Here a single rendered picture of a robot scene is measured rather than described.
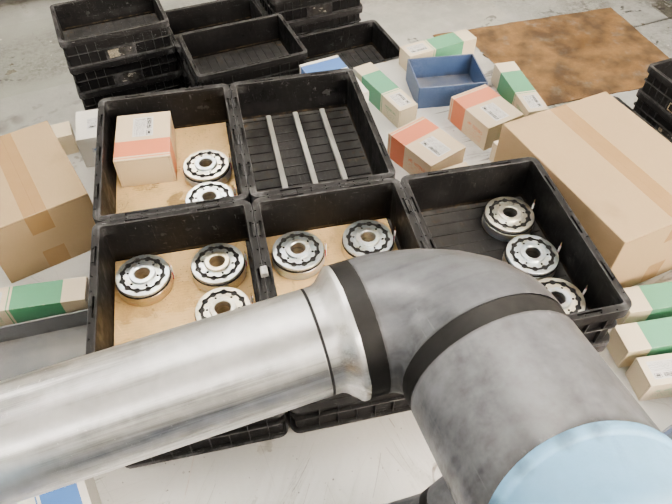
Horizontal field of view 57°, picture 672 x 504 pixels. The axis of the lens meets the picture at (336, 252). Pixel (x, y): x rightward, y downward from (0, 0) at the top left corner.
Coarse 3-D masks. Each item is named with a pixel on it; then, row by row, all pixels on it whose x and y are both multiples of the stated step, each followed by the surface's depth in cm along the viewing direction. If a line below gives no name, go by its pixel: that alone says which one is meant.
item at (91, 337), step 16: (192, 208) 118; (208, 208) 118; (224, 208) 118; (96, 224) 115; (112, 224) 115; (128, 224) 116; (96, 240) 113; (256, 240) 113; (96, 256) 110; (256, 256) 110; (96, 272) 108; (256, 272) 108; (96, 288) 105; (96, 304) 103; (96, 320) 101; (96, 336) 100
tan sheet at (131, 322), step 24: (120, 264) 122; (168, 264) 122; (192, 288) 118; (240, 288) 118; (120, 312) 114; (144, 312) 114; (168, 312) 114; (192, 312) 114; (120, 336) 111; (144, 336) 111
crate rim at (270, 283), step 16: (304, 192) 121; (320, 192) 121; (336, 192) 122; (400, 192) 121; (256, 208) 118; (256, 224) 115; (416, 224) 115; (416, 240) 113; (272, 272) 108; (272, 288) 105
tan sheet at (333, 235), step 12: (324, 228) 128; (336, 228) 128; (324, 240) 126; (336, 240) 126; (336, 252) 124; (324, 264) 122; (276, 276) 120; (276, 288) 118; (288, 288) 118; (300, 288) 118
